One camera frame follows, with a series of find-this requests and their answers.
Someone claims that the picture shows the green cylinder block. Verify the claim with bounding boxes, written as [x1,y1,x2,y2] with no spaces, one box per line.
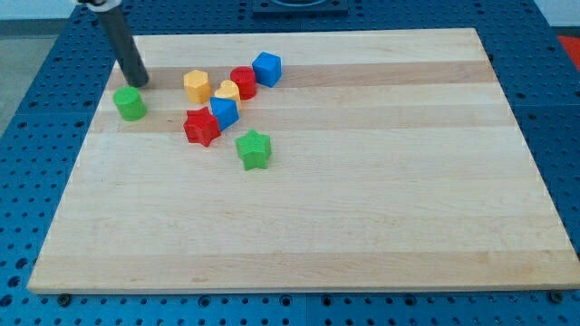
[113,86,147,121]

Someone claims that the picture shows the green star block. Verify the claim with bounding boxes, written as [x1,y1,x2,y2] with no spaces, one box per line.
[235,129,272,170]

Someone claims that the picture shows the red star block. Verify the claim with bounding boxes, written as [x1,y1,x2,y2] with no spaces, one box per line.
[183,107,221,147]

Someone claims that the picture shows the blue triangle block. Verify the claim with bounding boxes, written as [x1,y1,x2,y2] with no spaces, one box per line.
[209,97,239,131]

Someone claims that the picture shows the wooden board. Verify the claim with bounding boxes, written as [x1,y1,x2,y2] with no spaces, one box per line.
[28,28,579,294]

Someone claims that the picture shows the yellow heart block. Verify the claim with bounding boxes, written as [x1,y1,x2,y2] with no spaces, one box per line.
[214,80,242,110]

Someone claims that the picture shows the blue cube block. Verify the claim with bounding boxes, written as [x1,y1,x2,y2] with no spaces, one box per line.
[252,52,282,88]

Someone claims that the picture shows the red cylinder block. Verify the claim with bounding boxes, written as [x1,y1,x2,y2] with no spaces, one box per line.
[230,66,257,101]

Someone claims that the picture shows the yellow hexagon block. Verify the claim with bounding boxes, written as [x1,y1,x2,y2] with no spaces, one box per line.
[183,70,212,104]

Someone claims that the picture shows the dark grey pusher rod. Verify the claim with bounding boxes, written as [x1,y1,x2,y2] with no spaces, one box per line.
[95,1,149,88]

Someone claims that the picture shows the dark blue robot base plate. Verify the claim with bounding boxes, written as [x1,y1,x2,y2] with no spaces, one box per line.
[252,0,350,17]

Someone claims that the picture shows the white rod mount collar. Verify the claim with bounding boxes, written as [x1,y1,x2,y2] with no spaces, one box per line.
[74,0,122,13]

